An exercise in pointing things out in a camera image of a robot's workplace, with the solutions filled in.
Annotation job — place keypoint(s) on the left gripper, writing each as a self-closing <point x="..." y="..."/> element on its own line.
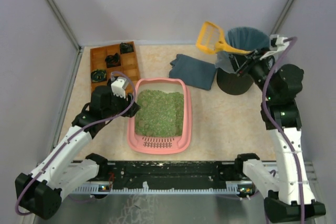
<point x="128" y="105"/>

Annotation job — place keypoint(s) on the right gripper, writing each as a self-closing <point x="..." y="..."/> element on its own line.
<point x="242" y="62"/>

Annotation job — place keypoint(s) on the yellow plastic litter scoop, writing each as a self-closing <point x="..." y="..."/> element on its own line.
<point x="211" y="40"/>

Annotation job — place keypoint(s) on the pink litter box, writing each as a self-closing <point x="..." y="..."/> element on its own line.
<point x="162" y="145"/>

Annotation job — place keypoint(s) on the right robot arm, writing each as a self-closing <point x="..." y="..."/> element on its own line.
<point x="287" y="197"/>

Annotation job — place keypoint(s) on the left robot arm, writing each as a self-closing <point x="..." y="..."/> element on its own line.
<point x="42" y="191"/>

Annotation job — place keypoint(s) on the green cat litter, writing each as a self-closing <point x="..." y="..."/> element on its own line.
<point x="161" y="114"/>

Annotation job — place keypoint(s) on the black trash bin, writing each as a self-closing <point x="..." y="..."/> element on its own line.
<point x="232" y="84"/>

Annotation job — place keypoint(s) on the blue plastic bin liner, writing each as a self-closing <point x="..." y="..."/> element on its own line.
<point x="244" y="38"/>

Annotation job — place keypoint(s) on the wooden compartment tray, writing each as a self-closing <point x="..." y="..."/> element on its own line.
<point x="120" y="57"/>

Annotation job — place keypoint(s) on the black green coiled item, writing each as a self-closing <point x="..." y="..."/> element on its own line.
<point x="98" y="75"/>

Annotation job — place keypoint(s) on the folded grey-blue cloth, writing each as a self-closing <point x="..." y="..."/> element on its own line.
<point x="193" y="72"/>

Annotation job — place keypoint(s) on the black coiled item middle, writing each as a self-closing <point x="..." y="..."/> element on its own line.
<point x="113" y="60"/>

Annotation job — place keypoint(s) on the black coiled item top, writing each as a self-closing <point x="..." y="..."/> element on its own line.
<point x="126" y="47"/>

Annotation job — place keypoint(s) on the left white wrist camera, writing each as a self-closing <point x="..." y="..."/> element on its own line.
<point x="119" y="86"/>

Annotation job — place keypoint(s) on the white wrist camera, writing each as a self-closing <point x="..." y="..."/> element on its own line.
<point x="278" y="43"/>
<point x="119" y="86"/>

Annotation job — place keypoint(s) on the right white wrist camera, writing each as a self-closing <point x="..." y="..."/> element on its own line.
<point x="278" y="43"/>

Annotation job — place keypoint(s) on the black metal base rail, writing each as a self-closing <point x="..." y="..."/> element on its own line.
<point x="159" y="177"/>

